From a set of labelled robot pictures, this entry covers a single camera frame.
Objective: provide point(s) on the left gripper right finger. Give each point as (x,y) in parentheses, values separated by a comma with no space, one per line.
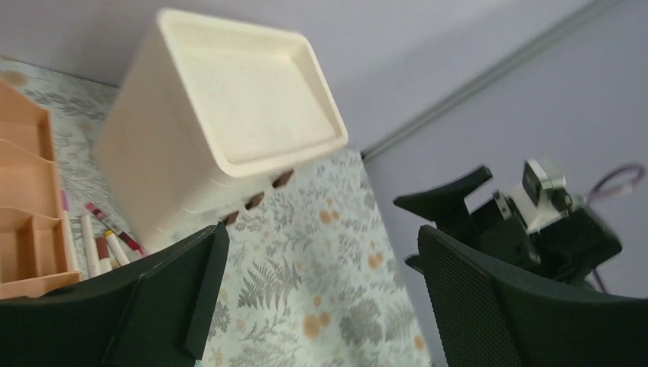
(490,313)

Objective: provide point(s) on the floral table mat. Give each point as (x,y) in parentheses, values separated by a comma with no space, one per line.
(311,278)

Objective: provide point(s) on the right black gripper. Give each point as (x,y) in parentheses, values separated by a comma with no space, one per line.
(567,250)

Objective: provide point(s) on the aluminium corner frame post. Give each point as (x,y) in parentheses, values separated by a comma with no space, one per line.
(518,58)

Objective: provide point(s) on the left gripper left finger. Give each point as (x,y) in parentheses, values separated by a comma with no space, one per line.
(155,311)

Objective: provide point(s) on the red capped marker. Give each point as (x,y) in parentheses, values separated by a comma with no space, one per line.
(111,225)

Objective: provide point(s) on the white three-drawer cabinet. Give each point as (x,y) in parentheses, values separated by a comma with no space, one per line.
(211,113)

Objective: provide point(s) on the purple capped white marker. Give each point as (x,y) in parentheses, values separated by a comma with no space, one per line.
(68,228)

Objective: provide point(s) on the peach plastic file organizer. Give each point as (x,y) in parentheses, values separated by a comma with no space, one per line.
(35,248)

